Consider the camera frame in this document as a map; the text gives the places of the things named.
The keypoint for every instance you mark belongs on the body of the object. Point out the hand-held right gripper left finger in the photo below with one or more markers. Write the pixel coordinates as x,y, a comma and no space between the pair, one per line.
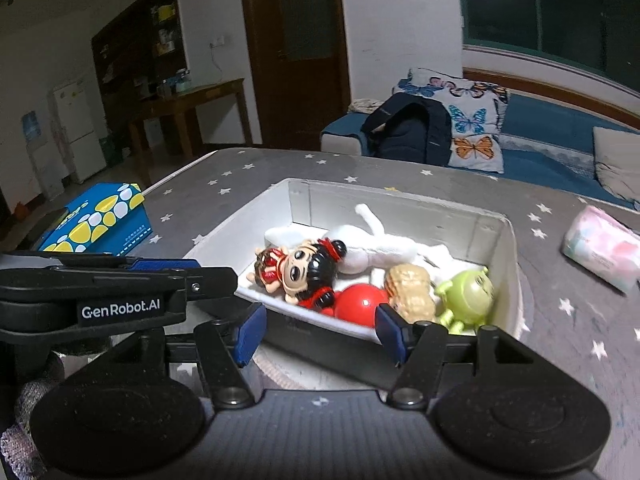
251,332

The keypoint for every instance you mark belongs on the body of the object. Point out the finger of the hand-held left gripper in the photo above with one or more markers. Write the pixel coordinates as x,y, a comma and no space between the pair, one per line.
160,264
212,284

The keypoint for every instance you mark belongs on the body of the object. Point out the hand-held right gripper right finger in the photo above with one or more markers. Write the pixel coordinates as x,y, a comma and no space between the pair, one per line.
392,335

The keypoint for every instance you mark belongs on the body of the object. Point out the red round toy figure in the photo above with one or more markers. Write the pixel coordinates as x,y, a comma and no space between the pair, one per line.
360,305

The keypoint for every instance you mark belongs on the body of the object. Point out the tan peanut toy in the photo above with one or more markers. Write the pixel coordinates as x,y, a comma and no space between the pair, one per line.
410,290

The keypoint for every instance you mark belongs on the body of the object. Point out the black-haired doll figurine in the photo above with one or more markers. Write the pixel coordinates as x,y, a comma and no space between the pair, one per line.
300,272

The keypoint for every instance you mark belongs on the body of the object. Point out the green alien toy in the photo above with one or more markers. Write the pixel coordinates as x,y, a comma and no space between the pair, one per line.
467,292

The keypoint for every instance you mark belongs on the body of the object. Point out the grey fabric storage box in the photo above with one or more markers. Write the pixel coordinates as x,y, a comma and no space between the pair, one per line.
320,205

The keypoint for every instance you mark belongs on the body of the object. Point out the person's left hand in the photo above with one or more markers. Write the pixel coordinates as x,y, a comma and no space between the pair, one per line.
20,450

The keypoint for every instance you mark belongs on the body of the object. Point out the blue yellow tissue box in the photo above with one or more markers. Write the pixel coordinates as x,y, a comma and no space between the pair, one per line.
100,220

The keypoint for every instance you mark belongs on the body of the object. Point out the white plush toy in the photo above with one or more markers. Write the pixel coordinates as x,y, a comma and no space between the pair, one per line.
380,252

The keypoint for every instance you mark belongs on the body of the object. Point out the white refrigerator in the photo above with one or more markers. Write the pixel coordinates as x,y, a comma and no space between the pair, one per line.
77,125

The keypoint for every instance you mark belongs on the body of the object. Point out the water dispenser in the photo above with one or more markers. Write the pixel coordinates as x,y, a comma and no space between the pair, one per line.
37,155

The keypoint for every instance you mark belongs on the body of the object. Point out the wooden table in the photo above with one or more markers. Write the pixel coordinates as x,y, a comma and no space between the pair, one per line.
200,95

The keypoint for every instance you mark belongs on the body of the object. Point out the grey star printed blanket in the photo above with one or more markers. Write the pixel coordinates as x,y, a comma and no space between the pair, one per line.
575,340

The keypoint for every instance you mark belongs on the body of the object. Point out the black backpack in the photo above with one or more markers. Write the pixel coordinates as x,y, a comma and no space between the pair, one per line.
410,130

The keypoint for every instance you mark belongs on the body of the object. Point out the dark wooden cabinet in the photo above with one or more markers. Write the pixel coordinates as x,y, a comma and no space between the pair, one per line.
135,50

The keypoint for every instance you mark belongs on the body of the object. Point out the butterfly print pillow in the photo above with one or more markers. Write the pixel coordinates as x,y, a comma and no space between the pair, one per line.
475,125

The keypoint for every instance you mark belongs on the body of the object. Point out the pink tissue pack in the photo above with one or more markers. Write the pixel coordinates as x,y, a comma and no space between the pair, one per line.
605,247

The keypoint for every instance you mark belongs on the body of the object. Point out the white crochet cloth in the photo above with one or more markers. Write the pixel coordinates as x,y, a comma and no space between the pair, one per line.
365,106

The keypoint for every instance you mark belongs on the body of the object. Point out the blue sofa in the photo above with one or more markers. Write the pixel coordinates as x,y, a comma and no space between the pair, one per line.
550,160

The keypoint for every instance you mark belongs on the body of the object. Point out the brown wooden door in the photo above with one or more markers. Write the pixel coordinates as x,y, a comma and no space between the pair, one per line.
295,50

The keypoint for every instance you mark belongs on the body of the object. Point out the grey pillow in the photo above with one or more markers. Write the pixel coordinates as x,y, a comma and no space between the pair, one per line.
620,165

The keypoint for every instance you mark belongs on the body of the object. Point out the window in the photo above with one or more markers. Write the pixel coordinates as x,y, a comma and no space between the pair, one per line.
565,5

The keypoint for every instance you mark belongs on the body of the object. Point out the wall socket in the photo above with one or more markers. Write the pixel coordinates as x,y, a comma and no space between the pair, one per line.
217,41

